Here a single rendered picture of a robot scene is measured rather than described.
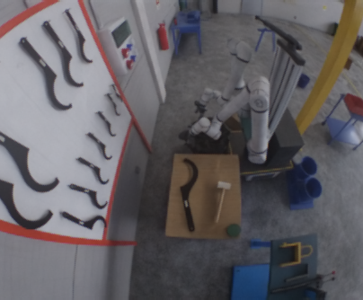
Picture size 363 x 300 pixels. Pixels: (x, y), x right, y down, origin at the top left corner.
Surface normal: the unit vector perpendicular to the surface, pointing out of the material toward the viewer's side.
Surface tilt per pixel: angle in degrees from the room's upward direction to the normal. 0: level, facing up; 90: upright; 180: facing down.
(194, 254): 0
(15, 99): 90
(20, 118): 90
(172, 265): 0
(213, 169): 0
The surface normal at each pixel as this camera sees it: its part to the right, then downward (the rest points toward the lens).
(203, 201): -0.12, -0.50
